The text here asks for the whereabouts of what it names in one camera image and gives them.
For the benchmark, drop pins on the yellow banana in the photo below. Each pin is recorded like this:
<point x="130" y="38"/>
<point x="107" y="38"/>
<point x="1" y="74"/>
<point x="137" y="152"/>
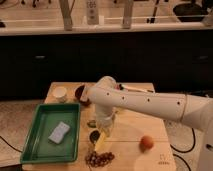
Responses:
<point x="100" y="141"/>

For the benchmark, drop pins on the green plastic tray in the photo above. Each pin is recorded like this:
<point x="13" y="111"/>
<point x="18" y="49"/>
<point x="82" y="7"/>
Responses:
<point x="38" y="148"/>

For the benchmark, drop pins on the bunch of purple grapes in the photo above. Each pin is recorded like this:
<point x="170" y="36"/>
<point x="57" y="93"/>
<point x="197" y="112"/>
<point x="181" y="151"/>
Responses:
<point x="94" y="159"/>

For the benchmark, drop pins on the green avocado piece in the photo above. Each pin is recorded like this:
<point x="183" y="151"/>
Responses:
<point x="91" y="124"/>

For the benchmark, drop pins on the orange peach fruit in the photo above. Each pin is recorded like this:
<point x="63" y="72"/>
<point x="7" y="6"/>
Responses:
<point x="146" y="143"/>

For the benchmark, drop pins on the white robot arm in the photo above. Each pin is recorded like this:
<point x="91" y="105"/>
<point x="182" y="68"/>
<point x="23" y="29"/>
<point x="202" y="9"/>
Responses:
<point x="190" y="110"/>

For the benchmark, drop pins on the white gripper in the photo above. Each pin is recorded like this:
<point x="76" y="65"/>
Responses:
<point x="105" y="123"/>

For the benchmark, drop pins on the dark brown bowl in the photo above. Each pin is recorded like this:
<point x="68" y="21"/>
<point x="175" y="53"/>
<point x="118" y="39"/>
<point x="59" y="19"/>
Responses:
<point x="78" y="94"/>

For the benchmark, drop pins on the small white bowl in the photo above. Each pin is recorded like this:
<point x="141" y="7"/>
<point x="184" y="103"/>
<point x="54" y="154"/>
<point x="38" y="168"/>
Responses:
<point x="60" y="93"/>

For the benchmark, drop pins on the dark metal cup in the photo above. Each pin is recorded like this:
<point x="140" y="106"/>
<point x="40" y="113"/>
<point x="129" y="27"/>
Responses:
<point x="94" y="136"/>

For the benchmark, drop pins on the light blue sponge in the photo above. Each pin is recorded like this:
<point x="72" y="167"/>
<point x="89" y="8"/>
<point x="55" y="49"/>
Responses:
<point x="59" y="132"/>

